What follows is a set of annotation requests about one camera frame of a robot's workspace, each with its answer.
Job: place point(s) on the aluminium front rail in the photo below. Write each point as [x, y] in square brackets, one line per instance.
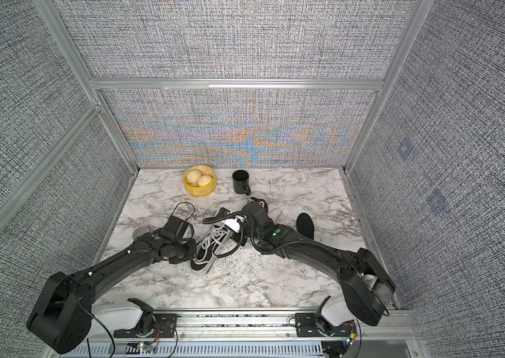
[278, 324]

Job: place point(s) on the black mug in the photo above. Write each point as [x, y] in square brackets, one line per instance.
[241, 184]

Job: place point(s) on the beige bun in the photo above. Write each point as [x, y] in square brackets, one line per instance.
[204, 180]
[192, 176]

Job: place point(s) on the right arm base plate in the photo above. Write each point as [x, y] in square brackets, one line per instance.
[315, 326]

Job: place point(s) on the aluminium enclosure frame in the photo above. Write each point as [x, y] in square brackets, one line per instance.
[103, 105]

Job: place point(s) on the black insole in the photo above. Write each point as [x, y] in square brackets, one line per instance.
[305, 226]

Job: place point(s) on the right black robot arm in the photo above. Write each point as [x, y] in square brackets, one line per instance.
[366, 288]

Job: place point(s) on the right beige bun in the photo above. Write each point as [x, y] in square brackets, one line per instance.
[204, 180]

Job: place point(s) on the yellow steamer basket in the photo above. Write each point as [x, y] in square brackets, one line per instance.
[197, 191]

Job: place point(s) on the left beige bun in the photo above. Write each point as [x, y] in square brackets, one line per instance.
[192, 176]

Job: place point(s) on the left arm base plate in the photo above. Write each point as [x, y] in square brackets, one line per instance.
[146, 323]

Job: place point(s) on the black sneaker white laces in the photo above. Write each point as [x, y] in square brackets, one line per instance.
[260, 198]
[209, 246]

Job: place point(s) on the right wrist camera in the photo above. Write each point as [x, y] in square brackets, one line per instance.
[233, 223]

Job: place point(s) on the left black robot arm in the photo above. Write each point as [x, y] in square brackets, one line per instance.
[62, 315]

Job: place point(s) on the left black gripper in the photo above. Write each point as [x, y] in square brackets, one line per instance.
[180, 250]

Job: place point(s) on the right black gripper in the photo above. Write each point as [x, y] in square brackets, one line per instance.
[226, 218]

